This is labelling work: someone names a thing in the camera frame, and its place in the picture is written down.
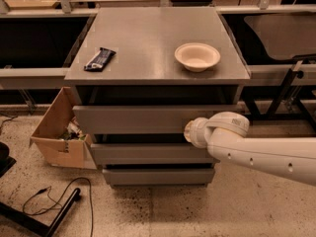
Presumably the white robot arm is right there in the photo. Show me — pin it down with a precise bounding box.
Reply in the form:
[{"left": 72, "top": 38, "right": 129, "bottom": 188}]
[{"left": 184, "top": 112, "right": 316, "bottom": 186}]

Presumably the trash in cardboard box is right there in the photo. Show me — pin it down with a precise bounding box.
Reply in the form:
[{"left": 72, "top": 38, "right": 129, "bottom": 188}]
[{"left": 59, "top": 118, "right": 86, "bottom": 140}]

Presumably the black metal stand base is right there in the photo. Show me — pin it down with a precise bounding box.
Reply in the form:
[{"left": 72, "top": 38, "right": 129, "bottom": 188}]
[{"left": 0, "top": 188, "right": 81, "bottom": 237}]

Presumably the grey top drawer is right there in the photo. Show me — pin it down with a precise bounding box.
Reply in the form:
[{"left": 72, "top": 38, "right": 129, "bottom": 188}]
[{"left": 73, "top": 105, "right": 237, "bottom": 135}]

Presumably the white paper bowl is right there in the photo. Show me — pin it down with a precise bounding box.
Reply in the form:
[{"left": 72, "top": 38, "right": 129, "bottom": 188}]
[{"left": 174, "top": 42, "right": 221, "bottom": 72}]

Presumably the brown cardboard box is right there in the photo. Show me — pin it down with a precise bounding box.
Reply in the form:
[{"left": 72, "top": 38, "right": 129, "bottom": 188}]
[{"left": 31, "top": 87, "right": 96, "bottom": 169}]

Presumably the dark blue snack bar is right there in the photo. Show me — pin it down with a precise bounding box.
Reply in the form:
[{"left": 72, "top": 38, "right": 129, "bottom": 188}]
[{"left": 84, "top": 47, "right": 117, "bottom": 72}]

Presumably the black floor cable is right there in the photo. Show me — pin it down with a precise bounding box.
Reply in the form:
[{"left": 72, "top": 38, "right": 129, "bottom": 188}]
[{"left": 21, "top": 177, "right": 95, "bottom": 237}]

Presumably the grey drawer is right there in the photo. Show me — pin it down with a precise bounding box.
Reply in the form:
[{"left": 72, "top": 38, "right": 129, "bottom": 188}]
[
  {"left": 91, "top": 143, "right": 216, "bottom": 165},
  {"left": 102, "top": 169, "right": 215, "bottom": 186},
  {"left": 73, "top": 105, "right": 237, "bottom": 135}
]

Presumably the grey bottom drawer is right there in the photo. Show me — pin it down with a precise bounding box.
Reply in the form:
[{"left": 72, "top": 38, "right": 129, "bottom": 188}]
[{"left": 102, "top": 169, "right": 215, "bottom": 186}]

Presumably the black metal table frame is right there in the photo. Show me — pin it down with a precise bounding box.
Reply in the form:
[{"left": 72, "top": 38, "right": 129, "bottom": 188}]
[{"left": 241, "top": 53, "right": 316, "bottom": 129}]

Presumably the grey middle drawer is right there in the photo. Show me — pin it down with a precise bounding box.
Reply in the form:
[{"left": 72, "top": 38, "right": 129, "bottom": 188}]
[{"left": 91, "top": 143, "right": 216, "bottom": 165}]

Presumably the grey drawer cabinet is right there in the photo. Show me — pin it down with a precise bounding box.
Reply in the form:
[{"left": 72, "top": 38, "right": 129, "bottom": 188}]
[{"left": 64, "top": 6, "right": 251, "bottom": 188}]

